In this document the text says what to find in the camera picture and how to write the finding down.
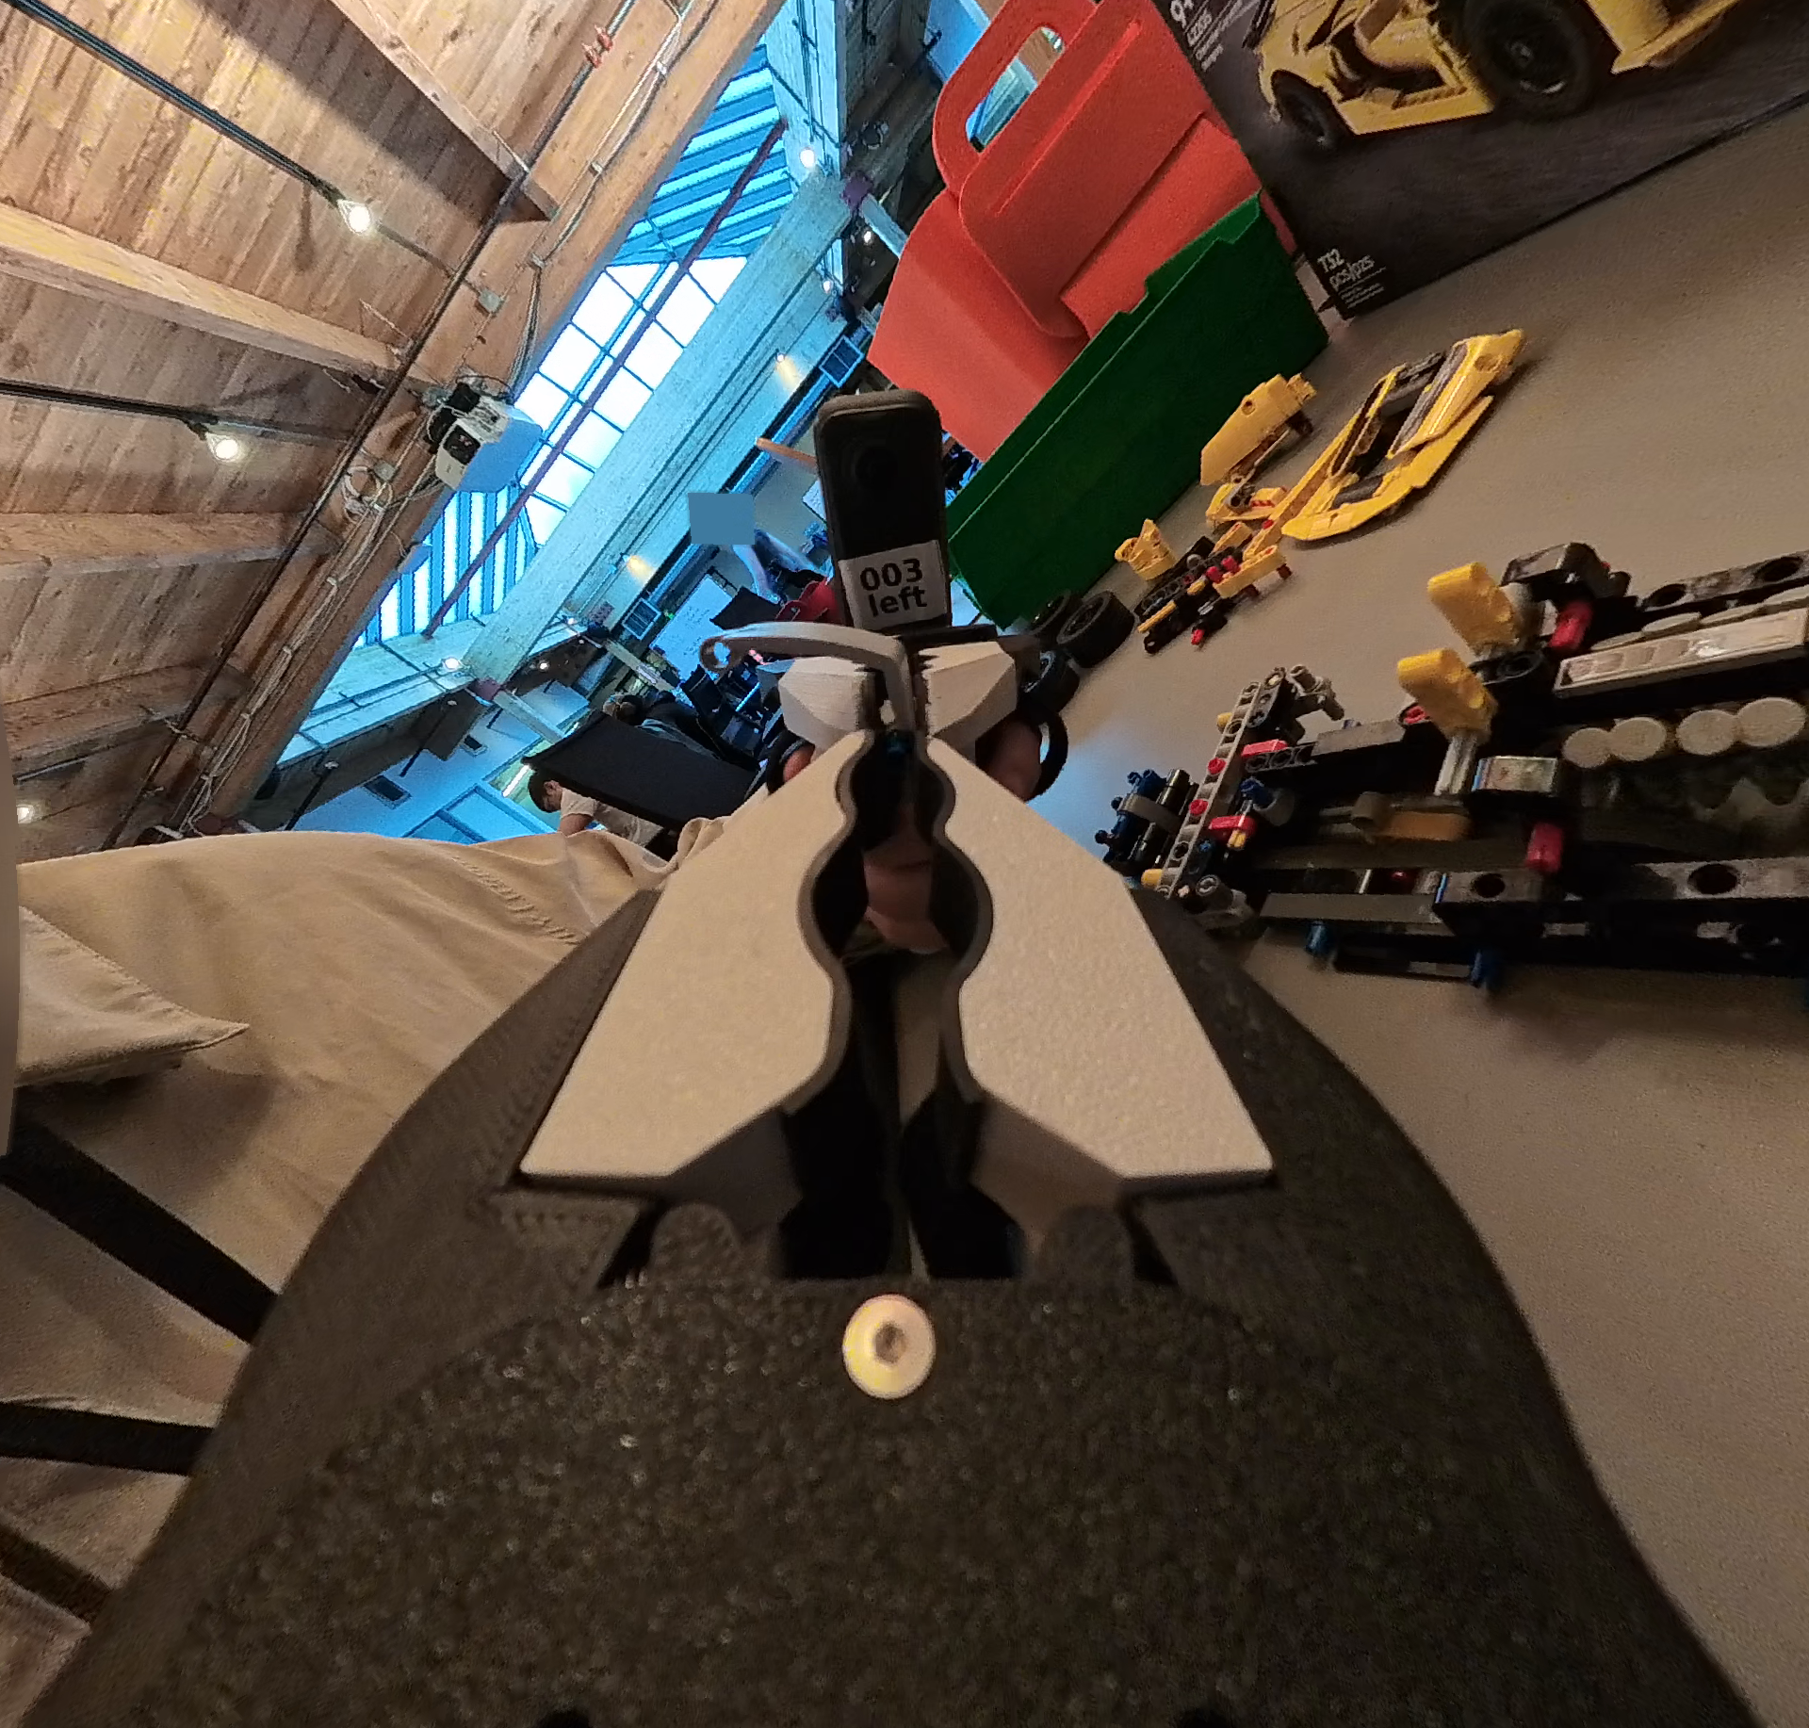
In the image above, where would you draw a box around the black monitor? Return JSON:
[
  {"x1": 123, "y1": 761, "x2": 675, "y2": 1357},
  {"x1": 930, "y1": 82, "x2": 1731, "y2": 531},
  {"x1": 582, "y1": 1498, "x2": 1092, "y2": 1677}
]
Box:
[{"x1": 521, "y1": 711, "x2": 751, "y2": 825}]

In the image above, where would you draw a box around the red storage box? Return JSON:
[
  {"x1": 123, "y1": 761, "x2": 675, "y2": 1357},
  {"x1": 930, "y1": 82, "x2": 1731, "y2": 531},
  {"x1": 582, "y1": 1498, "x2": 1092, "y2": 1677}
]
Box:
[{"x1": 866, "y1": 0, "x2": 1266, "y2": 451}]

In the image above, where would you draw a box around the black toy wheel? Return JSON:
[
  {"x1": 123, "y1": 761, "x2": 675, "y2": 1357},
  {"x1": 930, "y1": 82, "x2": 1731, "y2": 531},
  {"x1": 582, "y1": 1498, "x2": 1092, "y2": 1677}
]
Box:
[{"x1": 1029, "y1": 590, "x2": 1140, "y2": 672}]

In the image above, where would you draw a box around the yellow toy car roof panel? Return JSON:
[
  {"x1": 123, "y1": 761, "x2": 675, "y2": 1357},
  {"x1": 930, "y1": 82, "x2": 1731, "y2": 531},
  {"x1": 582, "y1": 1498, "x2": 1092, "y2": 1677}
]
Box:
[{"x1": 1277, "y1": 329, "x2": 1527, "y2": 547}]

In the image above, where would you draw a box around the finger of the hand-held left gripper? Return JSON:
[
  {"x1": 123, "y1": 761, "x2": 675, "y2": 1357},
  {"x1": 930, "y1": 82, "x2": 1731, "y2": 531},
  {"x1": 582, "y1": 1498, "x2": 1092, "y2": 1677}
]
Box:
[
  {"x1": 914, "y1": 645, "x2": 1020, "y2": 746},
  {"x1": 775, "y1": 655, "x2": 887, "y2": 746}
]

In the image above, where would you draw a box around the beige clothing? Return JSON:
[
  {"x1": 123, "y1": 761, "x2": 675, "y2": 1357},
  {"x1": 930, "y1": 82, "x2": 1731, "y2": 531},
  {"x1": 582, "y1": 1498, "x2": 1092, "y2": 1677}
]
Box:
[{"x1": 0, "y1": 832, "x2": 679, "y2": 1688}]

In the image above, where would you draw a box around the brick-built toy car chassis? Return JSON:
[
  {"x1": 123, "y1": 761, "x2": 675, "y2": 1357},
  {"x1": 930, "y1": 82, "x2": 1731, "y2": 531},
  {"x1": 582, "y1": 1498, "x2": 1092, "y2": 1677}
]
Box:
[{"x1": 1101, "y1": 541, "x2": 1809, "y2": 988}]

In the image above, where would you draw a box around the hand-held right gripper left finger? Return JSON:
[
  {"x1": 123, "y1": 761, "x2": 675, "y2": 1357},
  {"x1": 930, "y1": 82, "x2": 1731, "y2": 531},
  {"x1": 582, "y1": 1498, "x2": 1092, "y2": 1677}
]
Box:
[{"x1": 516, "y1": 732, "x2": 893, "y2": 1286}]

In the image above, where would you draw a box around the grey desk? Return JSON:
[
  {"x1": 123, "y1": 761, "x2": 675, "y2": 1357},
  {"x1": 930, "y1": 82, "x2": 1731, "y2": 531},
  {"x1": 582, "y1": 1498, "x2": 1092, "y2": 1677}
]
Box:
[{"x1": 975, "y1": 104, "x2": 1809, "y2": 1728}]

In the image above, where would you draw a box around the black strap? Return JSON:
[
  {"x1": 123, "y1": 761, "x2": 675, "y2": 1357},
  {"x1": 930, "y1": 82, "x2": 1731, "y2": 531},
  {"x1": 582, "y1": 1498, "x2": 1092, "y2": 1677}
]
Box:
[{"x1": 0, "y1": 1122, "x2": 277, "y2": 1342}]

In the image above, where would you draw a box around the grey curved brick panel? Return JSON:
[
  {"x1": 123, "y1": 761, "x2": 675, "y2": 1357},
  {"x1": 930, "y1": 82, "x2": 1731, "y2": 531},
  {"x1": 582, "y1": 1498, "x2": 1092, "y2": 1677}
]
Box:
[{"x1": 697, "y1": 624, "x2": 912, "y2": 713}]

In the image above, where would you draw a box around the green storage bin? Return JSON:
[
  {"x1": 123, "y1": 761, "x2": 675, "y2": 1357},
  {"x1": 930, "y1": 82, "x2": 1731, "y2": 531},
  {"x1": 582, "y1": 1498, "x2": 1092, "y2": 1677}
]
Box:
[{"x1": 943, "y1": 195, "x2": 1329, "y2": 628}]

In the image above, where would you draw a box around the person's left hand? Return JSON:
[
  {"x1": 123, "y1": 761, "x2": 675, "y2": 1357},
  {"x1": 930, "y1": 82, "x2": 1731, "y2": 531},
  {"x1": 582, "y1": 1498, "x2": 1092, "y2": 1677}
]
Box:
[{"x1": 782, "y1": 726, "x2": 1049, "y2": 959}]

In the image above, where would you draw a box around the dark toy car box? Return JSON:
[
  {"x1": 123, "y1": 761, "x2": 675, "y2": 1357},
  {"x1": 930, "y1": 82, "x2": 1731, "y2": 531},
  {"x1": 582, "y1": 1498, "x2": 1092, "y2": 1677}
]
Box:
[{"x1": 1108, "y1": 0, "x2": 1809, "y2": 323}]

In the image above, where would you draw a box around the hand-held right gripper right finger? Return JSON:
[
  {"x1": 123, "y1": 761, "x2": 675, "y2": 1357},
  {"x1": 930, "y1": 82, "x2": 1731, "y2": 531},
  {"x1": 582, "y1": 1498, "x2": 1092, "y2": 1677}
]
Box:
[{"x1": 903, "y1": 738, "x2": 1274, "y2": 1286}]

